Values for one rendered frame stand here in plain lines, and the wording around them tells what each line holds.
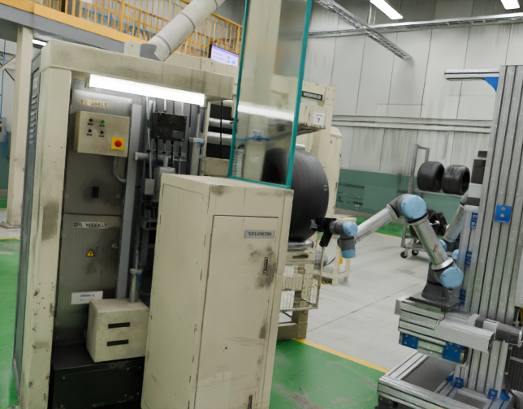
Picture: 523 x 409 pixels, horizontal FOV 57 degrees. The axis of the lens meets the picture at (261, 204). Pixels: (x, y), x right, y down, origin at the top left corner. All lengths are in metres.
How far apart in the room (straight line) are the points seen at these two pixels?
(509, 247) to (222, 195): 1.67
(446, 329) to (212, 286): 1.32
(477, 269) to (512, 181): 0.52
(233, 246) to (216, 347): 0.42
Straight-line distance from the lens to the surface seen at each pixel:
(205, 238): 1.88
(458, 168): 8.25
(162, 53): 2.84
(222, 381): 2.13
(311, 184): 2.74
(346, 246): 2.55
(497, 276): 2.94
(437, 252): 2.66
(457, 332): 2.72
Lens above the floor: 1.38
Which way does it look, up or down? 5 degrees down
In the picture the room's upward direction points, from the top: 6 degrees clockwise
